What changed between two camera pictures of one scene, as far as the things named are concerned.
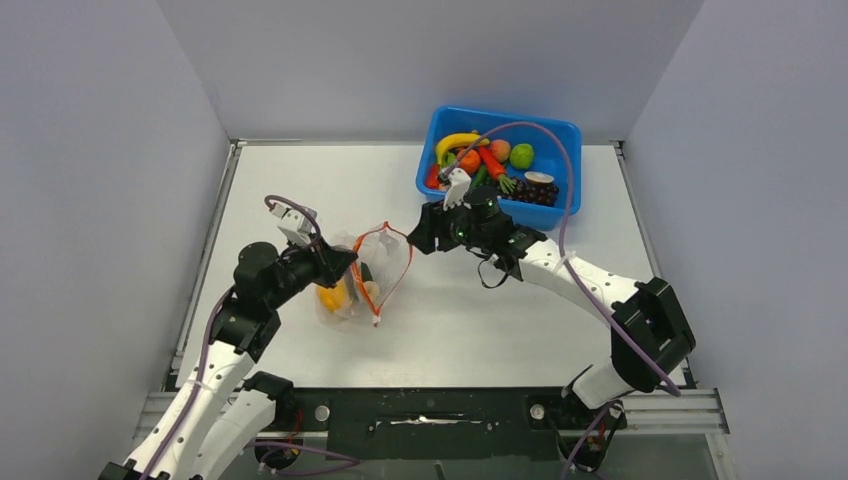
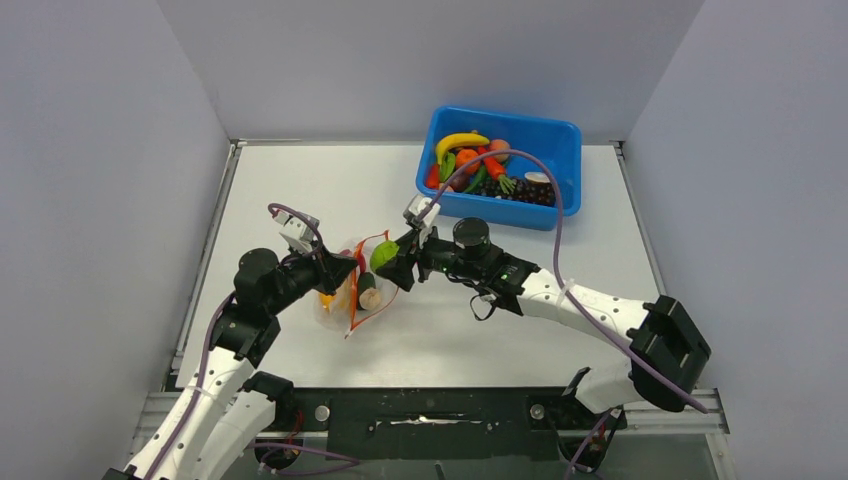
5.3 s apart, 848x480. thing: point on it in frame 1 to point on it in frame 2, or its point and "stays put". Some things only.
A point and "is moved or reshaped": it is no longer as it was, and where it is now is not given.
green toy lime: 521,155 to 382,253
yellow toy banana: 456,140 stays put
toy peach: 501,149 stays put
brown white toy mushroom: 536,178 stays put
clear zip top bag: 384,256 is moved or reshaped
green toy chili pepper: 480,177 stays put
